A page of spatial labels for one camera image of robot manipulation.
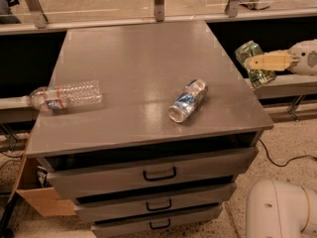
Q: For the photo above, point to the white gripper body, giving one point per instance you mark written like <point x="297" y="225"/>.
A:
<point x="305" y="59"/>

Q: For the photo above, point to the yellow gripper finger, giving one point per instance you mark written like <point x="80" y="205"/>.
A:
<point x="276" y="60"/>

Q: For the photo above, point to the green soda can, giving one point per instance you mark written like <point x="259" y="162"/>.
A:
<point x="258" y="78"/>

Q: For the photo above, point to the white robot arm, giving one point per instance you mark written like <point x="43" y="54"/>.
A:
<point x="278" y="209"/>

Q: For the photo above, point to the blue silver crushed can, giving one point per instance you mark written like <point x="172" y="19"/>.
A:
<point x="186" y="103"/>

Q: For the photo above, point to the grey drawer cabinet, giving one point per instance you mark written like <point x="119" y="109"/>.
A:
<point x="142" y="70"/>

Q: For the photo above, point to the top grey drawer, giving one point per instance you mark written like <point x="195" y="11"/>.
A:
<point x="135" y="175"/>

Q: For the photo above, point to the grey drawer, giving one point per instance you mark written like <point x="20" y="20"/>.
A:
<point x="157" y="221"/>
<point x="135" y="175"/>
<point x="154" y="203"/>

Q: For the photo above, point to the clear plastic water bottle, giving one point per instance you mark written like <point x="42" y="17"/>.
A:
<point x="65" y="96"/>

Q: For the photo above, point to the middle grey drawer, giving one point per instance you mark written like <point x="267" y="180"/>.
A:
<point x="154" y="203"/>

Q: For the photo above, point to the bottom grey drawer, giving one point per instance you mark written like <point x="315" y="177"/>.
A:
<point x="157" y="221"/>

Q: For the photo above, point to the cardboard box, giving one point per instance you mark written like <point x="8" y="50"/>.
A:
<point x="45" y="200"/>

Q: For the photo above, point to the right metal railing post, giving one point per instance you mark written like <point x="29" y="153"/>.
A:
<point x="232" y="8"/>

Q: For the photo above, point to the metal railing post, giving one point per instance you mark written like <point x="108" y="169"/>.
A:
<point x="232" y="8"/>
<point x="39" y="18"/>
<point x="159" y="10"/>

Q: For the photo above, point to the middle metal railing post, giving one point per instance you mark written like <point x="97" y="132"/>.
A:
<point x="159" y="10"/>

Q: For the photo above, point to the left metal railing post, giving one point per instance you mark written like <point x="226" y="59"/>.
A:
<point x="39" y="18"/>

